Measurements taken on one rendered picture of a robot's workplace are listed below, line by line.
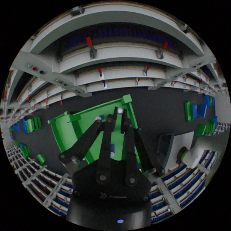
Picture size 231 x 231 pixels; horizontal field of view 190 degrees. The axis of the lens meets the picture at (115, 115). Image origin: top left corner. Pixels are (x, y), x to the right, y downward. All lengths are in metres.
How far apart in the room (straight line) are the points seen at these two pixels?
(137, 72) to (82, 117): 0.39
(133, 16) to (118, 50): 0.17
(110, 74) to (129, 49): 0.21
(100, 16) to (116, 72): 0.36
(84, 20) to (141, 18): 0.12
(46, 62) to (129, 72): 0.43
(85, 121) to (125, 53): 0.30
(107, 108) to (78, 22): 0.29
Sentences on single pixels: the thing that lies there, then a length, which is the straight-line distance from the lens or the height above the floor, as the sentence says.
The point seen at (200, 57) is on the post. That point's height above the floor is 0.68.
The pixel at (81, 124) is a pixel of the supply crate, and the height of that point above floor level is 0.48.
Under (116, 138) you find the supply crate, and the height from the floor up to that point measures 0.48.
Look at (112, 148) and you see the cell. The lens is 0.26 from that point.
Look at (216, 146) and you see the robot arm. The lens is 0.53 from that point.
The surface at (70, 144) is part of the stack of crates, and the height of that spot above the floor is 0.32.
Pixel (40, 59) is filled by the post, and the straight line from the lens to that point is 0.30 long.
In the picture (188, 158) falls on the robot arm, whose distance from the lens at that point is 0.75.
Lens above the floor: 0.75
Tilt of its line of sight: 87 degrees down
